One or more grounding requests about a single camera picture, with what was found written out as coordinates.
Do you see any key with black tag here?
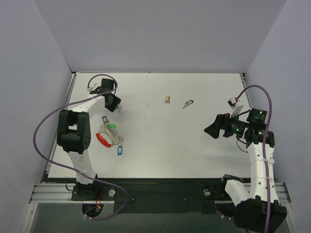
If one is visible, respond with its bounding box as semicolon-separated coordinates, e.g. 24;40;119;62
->
183;100;194;109

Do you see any red handle spring keyring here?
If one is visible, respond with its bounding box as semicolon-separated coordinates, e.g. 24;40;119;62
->
96;123;124;148

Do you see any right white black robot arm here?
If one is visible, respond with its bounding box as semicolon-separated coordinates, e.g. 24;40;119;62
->
204;109;287;233

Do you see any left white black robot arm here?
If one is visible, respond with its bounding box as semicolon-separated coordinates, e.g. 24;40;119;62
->
56;74;121;200

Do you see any blue key tag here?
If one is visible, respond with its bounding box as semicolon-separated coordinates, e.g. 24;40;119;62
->
118;145;123;156

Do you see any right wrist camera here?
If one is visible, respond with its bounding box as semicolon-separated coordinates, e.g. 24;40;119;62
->
227;98;244;118

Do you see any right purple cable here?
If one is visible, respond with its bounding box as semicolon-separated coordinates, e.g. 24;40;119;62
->
237;84;272;233

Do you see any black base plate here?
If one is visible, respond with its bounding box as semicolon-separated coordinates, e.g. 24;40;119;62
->
71;178;234;216

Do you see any aluminium frame rail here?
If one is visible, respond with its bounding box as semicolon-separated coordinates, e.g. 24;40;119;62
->
30;183;74;204

